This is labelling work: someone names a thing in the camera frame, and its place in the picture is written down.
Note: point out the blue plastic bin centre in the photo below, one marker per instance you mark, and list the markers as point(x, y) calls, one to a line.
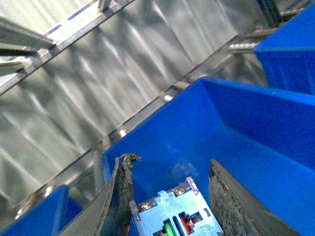
point(265, 137)

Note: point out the blue ribbed plastic bin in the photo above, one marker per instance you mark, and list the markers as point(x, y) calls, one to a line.
point(288, 55)

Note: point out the blue plastic bin far left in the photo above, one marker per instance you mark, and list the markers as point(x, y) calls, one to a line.
point(48, 218)

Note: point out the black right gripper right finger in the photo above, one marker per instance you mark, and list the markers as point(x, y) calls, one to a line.
point(238, 211)

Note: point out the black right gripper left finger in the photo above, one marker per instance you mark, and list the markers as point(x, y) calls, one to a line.
point(109, 213)

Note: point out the grey push button switch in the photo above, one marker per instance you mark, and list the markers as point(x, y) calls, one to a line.
point(180, 211)

